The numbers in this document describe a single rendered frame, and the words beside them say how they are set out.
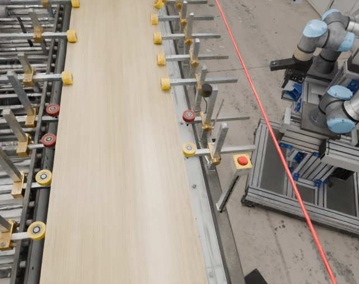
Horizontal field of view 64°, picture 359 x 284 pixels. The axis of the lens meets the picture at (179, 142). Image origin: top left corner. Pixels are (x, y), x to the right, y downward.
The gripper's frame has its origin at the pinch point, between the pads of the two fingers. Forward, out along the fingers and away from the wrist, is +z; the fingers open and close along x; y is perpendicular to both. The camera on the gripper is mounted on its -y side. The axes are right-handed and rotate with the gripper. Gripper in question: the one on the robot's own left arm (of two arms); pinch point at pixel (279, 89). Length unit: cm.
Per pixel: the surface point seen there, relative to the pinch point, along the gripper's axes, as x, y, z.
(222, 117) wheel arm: 14, -22, 46
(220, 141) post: -18.7, -19.9, 29.0
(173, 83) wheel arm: 22, -59, 36
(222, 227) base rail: -52, -5, 62
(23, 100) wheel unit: -25, -137, 35
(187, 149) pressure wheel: -22, -37, 41
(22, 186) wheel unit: -69, -114, 48
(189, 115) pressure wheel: 4, -42, 41
